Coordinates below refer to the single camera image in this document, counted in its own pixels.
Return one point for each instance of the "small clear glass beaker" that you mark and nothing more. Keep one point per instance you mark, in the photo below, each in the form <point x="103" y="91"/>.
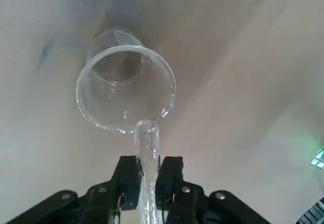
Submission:
<point x="121" y="38"/>

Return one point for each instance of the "clear glass test tube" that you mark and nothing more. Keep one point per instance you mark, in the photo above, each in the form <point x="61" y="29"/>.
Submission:
<point x="149" y="158"/>

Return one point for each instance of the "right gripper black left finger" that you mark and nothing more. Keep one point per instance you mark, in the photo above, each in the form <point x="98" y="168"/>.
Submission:
<point x="101" y="203"/>

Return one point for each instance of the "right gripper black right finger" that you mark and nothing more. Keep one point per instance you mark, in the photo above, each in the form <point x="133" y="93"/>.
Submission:
<point x="189" y="203"/>

